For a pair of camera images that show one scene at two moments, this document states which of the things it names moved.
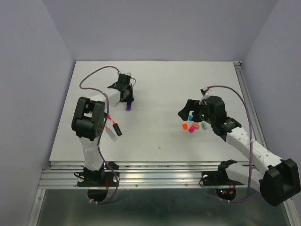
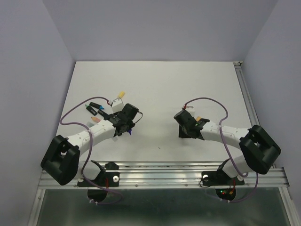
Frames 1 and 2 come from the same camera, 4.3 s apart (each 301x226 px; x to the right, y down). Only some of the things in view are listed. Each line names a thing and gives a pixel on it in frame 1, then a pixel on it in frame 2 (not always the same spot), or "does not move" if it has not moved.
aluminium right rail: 242,78 does not move
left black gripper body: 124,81 to 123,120
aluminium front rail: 62,174 does not move
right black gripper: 191,105 to 181,133
